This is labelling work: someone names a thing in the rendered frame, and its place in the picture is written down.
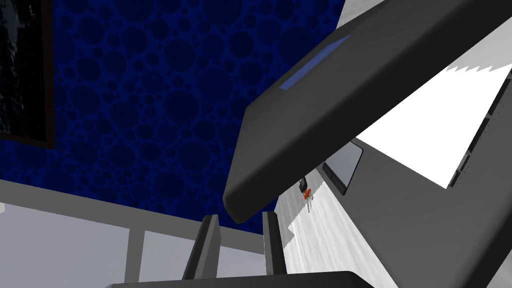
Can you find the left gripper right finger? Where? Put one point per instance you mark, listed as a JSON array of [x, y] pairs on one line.
[[272, 248]]

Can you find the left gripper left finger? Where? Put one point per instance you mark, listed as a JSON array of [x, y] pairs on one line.
[[206, 252]]

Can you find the small orange tag with keys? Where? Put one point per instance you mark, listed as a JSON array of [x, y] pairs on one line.
[[307, 195]]

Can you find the small black object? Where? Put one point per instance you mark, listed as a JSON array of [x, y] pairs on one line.
[[302, 184]]

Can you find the dark grey panel with pad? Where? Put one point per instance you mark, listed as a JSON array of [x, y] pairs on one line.
[[420, 224]]

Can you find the dark grey slab, blue strip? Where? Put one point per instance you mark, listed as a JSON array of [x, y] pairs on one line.
[[360, 80]]

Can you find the dark framed wall picture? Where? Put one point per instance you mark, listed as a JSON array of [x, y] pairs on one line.
[[22, 68]]

